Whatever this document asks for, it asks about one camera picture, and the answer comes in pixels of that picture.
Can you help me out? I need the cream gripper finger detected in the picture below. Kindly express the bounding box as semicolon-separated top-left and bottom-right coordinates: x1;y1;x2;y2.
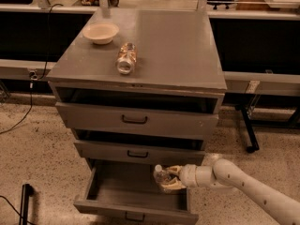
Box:
166;165;182;176
161;178;186;192

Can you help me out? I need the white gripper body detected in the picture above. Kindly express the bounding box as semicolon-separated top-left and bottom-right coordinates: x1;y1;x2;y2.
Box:
179;164;197;188

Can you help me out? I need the clear plastic water bottle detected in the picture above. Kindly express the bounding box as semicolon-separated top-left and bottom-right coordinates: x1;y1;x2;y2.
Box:
153;164;173;193

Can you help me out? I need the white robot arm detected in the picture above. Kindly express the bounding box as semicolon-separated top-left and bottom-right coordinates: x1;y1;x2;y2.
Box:
153;158;300;225

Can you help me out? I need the grey middle drawer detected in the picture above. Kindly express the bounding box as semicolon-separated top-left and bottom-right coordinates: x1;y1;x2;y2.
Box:
74;140;204;166

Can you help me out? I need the grey open bottom drawer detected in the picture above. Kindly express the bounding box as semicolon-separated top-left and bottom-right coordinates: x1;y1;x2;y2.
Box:
74;160;199;225

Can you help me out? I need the grey drawer cabinet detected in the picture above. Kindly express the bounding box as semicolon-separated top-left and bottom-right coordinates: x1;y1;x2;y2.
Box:
47;8;227;152

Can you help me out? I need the grey top drawer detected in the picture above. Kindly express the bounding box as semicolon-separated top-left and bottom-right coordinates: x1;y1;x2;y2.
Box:
56;102;218;140

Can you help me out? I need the black table leg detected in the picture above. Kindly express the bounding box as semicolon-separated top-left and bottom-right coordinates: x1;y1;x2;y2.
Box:
241;106;260;153

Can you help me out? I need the orange soda can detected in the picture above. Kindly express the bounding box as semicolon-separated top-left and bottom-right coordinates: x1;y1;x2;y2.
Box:
115;42;137;75

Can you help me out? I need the black stand foot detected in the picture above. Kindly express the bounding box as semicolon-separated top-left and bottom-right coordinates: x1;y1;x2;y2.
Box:
18;184;34;225

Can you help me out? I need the white bowl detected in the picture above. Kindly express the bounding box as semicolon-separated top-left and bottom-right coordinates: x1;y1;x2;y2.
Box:
82;23;119;45

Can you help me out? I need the black floor cable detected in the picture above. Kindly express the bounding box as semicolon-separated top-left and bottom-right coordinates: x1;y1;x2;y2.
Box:
0;195;37;225

